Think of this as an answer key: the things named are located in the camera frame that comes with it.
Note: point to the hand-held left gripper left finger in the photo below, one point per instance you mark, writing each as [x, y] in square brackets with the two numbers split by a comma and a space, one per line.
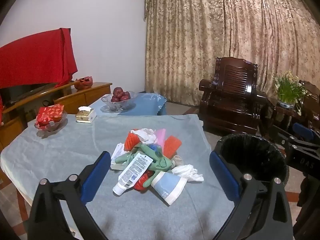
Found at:
[96, 177]

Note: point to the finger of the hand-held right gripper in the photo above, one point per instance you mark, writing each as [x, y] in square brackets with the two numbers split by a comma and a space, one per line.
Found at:
[281, 133]
[302, 131]

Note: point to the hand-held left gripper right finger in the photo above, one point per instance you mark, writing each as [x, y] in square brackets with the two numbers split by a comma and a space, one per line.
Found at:
[222, 177]

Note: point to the black bagged trash bin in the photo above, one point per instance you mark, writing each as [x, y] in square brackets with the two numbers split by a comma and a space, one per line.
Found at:
[250, 152]

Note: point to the dark wooden side table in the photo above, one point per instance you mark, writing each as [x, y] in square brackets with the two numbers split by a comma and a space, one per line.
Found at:
[282, 116]

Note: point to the dark wooden armchair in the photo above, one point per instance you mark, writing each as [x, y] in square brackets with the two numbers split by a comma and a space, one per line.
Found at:
[312, 105]
[235, 100]

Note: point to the white cardboard box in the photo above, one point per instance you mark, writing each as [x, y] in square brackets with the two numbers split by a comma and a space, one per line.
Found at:
[117, 152]

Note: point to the white crumpled tissue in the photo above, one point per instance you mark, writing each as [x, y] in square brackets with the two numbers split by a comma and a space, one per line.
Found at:
[187, 171]
[146, 133]

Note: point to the white squeeze tube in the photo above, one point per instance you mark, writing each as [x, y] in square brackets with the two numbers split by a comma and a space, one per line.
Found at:
[132, 172]

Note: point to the potted flowering plant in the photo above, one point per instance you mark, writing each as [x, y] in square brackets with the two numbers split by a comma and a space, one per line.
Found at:
[288, 90]

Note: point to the grey tablecloth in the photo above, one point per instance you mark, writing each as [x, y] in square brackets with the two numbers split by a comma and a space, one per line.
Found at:
[62, 150]

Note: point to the light blue paper package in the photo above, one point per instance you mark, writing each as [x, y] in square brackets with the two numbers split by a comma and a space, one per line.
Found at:
[166, 185]

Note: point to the gold white tissue box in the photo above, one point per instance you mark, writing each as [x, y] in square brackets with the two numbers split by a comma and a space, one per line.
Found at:
[86, 115]

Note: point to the glass dish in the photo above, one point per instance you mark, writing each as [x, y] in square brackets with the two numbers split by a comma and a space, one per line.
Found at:
[58, 125]

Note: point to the blue plastic bag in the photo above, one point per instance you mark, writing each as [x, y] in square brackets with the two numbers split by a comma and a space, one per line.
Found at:
[155, 147]

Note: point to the glass fruit bowl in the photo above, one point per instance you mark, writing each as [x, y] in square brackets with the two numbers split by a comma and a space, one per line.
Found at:
[117, 106]

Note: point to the pink face mask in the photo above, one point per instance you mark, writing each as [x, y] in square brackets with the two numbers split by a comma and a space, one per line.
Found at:
[161, 135]

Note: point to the red patterned packet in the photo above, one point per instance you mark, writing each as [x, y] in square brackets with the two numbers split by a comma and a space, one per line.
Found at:
[50, 113]

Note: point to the wooden television cabinet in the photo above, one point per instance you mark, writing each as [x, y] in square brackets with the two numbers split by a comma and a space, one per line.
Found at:
[75, 100]

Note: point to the red apple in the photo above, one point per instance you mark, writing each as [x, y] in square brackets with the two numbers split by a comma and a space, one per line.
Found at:
[123, 98]
[117, 91]
[126, 94]
[115, 98]

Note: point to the red ornament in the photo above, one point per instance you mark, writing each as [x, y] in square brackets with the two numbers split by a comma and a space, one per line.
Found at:
[83, 83]

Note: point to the black television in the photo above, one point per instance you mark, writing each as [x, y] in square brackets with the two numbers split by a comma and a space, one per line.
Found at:
[22, 92]

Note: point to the beige patterned curtain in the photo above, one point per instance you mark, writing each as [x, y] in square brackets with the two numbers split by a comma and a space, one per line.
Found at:
[200, 42]

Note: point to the red cloth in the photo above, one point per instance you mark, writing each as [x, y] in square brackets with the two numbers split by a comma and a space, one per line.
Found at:
[32, 60]

